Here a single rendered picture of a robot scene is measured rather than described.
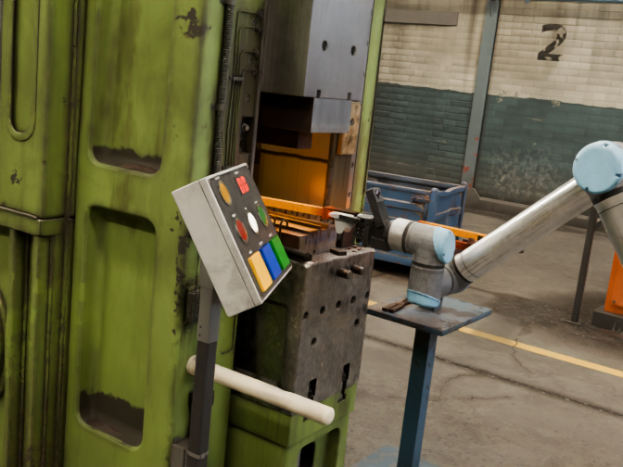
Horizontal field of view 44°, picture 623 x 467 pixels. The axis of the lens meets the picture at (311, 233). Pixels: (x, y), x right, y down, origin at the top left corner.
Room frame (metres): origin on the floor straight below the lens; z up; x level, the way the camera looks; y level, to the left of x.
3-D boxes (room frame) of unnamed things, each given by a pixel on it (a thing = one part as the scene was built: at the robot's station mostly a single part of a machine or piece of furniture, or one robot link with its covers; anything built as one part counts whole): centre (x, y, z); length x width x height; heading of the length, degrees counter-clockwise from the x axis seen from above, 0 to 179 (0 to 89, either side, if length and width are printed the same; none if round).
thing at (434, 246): (2.05, -0.32, 1.02); 0.12 x 0.09 x 0.10; 57
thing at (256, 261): (1.58, 0.10, 1.01); 0.07 x 0.05 x 0.07; 172
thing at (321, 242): (2.33, 0.15, 0.96); 0.42 x 0.20 x 0.09; 57
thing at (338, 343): (2.38, 0.13, 0.69); 0.56 x 0.38 x 0.45; 57
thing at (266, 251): (1.68, 0.09, 1.01); 0.07 x 0.05 x 0.07; 172
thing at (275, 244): (1.78, 0.07, 1.01); 0.07 x 0.05 x 0.07; 172
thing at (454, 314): (2.62, -0.44, 0.67); 0.40 x 0.30 x 0.02; 145
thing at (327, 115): (2.33, 0.15, 1.32); 0.42 x 0.20 x 0.10; 57
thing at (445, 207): (6.30, -0.54, 0.36); 1.20 x 0.80 x 0.72; 62
